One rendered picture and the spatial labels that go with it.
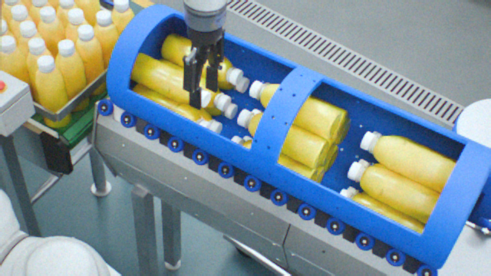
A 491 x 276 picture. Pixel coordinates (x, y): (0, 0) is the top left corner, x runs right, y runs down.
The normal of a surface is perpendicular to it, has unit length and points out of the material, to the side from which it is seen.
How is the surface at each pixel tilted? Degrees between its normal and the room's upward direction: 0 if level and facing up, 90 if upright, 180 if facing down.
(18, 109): 90
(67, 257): 10
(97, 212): 0
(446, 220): 55
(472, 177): 15
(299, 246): 70
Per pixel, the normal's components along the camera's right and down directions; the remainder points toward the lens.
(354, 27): 0.06, -0.66
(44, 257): 0.31, -0.56
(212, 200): -0.47, 0.36
